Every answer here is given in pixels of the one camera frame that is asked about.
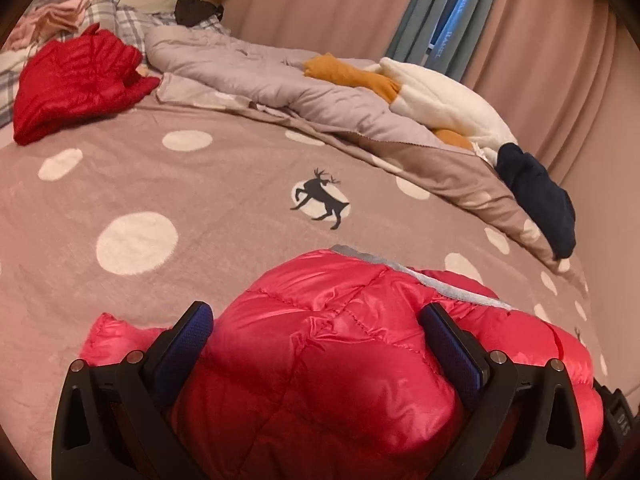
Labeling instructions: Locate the pile of pink clothes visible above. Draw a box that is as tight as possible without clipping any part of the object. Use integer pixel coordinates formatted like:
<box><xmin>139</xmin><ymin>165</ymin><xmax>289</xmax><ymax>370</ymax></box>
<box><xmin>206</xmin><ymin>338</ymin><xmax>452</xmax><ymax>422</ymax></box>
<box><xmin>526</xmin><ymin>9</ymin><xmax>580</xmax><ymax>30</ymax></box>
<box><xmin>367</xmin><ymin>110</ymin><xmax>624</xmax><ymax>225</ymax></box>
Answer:
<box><xmin>10</xmin><ymin>0</ymin><xmax>97</xmax><ymax>52</ymax></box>

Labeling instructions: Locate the white goose plush toy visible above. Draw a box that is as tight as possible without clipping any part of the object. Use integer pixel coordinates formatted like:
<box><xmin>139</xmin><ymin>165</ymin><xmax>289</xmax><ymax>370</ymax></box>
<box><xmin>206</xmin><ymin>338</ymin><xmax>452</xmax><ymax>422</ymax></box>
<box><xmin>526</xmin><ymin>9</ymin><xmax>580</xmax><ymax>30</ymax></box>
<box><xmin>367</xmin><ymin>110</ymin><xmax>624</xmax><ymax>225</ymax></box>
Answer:
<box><xmin>302</xmin><ymin>52</ymin><xmax>521</xmax><ymax>167</ymax></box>

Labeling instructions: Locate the pink curtain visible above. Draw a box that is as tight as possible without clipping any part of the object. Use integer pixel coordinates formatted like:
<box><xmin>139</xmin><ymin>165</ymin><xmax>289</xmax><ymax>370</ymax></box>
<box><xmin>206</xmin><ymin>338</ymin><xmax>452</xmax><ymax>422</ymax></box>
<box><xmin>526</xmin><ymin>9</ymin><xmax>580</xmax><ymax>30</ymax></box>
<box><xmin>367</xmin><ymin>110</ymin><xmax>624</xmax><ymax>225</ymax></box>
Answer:
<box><xmin>220</xmin><ymin>0</ymin><xmax>432</xmax><ymax>62</ymax></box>
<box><xmin>450</xmin><ymin>0</ymin><xmax>640</xmax><ymax>321</ymax></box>

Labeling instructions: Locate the plaid bedding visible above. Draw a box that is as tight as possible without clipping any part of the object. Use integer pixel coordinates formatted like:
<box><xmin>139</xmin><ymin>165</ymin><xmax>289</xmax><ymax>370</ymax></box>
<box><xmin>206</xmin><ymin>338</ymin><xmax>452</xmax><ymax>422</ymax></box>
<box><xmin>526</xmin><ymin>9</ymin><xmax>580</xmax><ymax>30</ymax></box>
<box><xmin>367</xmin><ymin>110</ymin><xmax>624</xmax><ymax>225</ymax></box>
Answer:
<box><xmin>0</xmin><ymin>0</ymin><xmax>232</xmax><ymax>127</ymax></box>

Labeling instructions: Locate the dark red down jacket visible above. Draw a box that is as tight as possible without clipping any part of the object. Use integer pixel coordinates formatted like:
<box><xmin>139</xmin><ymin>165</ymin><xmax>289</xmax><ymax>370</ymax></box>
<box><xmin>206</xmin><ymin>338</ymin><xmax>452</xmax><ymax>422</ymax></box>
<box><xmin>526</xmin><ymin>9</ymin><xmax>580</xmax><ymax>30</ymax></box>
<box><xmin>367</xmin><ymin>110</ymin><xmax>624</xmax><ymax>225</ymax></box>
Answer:
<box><xmin>12</xmin><ymin>25</ymin><xmax>162</xmax><ymax>147</ymax></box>

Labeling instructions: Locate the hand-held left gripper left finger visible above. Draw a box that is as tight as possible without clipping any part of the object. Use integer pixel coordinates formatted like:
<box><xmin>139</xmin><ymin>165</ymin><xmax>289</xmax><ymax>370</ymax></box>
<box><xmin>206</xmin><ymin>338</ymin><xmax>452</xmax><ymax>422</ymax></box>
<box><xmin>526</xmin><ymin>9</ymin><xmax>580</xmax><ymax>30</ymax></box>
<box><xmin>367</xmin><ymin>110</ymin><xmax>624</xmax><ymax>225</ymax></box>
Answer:
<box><xmin>50</xmin><ymin>300</ymin><xmax>216</xmax><ymax>480</ymax></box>

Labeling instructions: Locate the pink hooded down jacket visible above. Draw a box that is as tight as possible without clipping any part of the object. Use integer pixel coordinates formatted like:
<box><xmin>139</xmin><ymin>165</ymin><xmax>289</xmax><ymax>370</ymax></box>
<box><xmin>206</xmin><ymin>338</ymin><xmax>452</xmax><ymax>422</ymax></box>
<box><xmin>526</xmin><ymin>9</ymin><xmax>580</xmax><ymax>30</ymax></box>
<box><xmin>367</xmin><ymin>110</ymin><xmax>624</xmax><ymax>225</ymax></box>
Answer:
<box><xmin>77</xmin><ymin>244</ymin><xmax>606</xmax><ymax>480</ymax></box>

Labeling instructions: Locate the grey quilt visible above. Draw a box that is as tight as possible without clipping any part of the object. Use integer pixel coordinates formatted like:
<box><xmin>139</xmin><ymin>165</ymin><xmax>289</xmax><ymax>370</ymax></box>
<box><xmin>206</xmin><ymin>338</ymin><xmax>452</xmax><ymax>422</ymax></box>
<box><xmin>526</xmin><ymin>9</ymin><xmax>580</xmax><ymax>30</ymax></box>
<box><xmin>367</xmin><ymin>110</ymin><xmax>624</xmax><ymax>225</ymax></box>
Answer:
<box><xmin>144</xmin><ymin>25</ymin><xmax>476</xmax><ymax>161</ymax></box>

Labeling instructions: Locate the polka dot bed cover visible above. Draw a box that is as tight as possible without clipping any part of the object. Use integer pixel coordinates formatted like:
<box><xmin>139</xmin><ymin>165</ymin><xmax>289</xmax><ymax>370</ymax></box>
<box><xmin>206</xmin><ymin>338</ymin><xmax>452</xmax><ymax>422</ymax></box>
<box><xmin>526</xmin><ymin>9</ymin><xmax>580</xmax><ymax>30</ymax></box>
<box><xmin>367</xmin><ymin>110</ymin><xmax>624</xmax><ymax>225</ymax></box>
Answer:
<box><xmin>0</xmin><ymin>72</ymin><xmax>616</xmax><ymax>480</ymax></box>

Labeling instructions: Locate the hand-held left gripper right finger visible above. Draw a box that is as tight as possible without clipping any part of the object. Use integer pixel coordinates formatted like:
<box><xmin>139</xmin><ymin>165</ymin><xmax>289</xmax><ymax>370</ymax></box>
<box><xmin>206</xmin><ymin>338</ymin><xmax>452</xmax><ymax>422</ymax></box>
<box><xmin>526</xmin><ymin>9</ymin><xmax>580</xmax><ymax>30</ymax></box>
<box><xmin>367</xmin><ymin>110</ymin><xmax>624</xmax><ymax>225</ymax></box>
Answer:
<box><xmin>417</xmin><ymin>302</ymin><xmax>586</xmax><ymax>480</ymax></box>

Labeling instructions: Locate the navy blue garment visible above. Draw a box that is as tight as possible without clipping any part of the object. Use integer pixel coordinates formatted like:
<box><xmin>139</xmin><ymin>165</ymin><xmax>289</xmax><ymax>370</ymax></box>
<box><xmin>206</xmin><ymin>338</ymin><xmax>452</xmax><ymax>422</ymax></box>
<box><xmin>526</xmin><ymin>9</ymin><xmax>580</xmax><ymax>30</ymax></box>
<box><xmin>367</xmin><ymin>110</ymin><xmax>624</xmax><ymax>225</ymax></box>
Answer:
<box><xmin>494</xmin><ymin>142</ymin><xmax>578</xmax><ymax>261</ymax></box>

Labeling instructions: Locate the blue-grey curtain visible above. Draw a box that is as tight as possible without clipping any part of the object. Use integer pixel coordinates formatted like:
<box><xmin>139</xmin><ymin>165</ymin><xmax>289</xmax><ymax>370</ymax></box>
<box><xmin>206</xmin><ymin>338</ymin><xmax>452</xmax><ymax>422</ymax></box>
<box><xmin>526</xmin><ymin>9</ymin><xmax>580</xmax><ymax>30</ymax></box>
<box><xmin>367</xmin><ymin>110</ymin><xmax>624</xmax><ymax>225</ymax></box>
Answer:
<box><xmin>384</xmin><ymin>0</ymin><xmax>507</xmax><ymax>82</ymax></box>

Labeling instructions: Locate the dark brown cloth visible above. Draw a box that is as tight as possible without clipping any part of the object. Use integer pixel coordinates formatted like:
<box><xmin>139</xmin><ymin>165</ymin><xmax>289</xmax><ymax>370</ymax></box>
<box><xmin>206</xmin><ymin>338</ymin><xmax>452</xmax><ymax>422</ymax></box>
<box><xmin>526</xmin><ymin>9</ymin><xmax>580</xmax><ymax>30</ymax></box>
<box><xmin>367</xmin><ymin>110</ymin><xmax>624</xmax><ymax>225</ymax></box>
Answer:
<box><xmin>175</xmin><ymin>0</ymin><xmax>225</xmax><ymax>29</ymax></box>

